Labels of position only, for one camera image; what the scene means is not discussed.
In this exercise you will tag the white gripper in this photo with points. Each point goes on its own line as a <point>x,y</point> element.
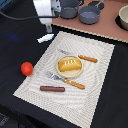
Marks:
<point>47,10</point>

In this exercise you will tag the grey two-handled pot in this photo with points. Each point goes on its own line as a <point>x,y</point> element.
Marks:
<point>69,8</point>

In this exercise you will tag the white and blue fish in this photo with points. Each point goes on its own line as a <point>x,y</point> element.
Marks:
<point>46,37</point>

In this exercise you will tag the yellow bread loaf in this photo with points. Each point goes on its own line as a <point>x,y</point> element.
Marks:
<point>68,65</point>

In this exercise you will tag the red tomato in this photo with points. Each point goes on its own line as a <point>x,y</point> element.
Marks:
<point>26,68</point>

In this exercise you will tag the black burner under saucepan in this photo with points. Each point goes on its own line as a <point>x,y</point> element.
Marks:
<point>98,3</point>

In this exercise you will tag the brown stove top board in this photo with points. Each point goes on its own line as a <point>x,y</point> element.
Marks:
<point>105,27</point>

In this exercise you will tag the beige round plate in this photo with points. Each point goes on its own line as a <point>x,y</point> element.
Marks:
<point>68,74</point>

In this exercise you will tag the white woven placemat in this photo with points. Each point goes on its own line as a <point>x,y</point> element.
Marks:
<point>74,105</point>

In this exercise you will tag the brown sausage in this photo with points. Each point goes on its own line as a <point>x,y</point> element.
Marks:
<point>51,88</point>

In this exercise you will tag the beige bowl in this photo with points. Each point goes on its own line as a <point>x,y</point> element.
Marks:
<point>123,14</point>

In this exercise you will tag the grey saucepan with handle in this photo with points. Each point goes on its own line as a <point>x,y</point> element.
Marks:
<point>89,14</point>

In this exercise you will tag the knife with wooden handle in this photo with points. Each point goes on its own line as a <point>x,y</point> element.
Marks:
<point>80,56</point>

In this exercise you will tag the fork with wooden handle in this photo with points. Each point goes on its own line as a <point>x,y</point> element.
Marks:
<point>56,77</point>

